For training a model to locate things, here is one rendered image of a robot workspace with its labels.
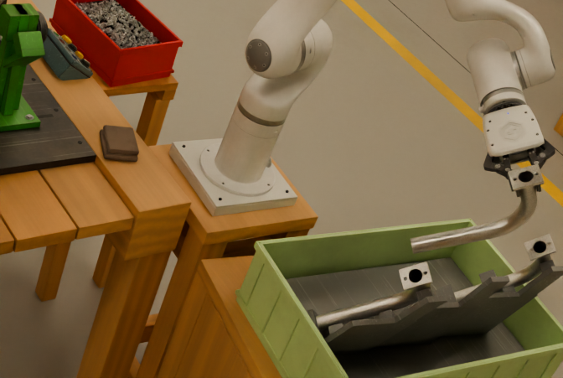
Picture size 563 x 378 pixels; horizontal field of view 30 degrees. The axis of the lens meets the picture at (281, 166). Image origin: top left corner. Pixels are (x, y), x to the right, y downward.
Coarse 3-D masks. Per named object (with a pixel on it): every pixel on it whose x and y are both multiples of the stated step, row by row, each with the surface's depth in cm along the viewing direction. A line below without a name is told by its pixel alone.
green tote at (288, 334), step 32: (416, 224) 246; (448, 224) 250; (256, 256) 222; (288, 256) 229; (320, 256) 234; (352, 256) 240; (384, 256) 246; (416, 256) 253; (448, 256) 260; (480, 256) 251; (256, 288) 223; (288, 288) 213; (256, 320) 224; (288, 320) 213; (512, 320) 244; (544, 320) 235; (288, 352) 214; (320, 352) 204; (544, 352) 223
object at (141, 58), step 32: (64, 0) 286; (96, 0) 299; (128, 0) 299; (64, 32) 289; (96, 32) 278; (128, 32) 288; (160, 32) 292; (96, 64) 282; (128, 64) 278; (160, 64) 287
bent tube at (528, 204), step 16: (512, 176) 187; (528, 176) 189; (528, 192) 188; (528, 208) 192; (496, 224) 198; (512, 224) 196; (416, 240) 199; (432, 240) 198; (448, 240) 198; (464, 240) 198; (480, 240) 198
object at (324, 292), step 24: (408, 264) 251; (432, 264) 254; (456, 264) 258; (312, 288) 233; (336, 288) 235; (360, 288) 238; (384, 288) 241; (432, 288) 247; (456, 288) 250; (456, 336) 236; (480, 336) 238; (504, 336) 241; (360, 360) 219; (384, 360) 222; (408, 360) 224; (432, 360) 227; (456, 360) 229
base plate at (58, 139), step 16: (32, 80) 252; (32, 96) 247; (48, 96) 249; (48, 112) 244; (64, 112) 246; (32, 128) 238; (48, 128) 239; (64, 128) 241; (0, 144) 229; (16, 144) 231; (32, 144) 233; (48, 144) 235; (64, 144) 237; (80, 144) 239; (0, 160) 225; (16, 160) 227; (32, 160) 229; (48, 160) 230; (64, 160) 233; (80, 160) 236
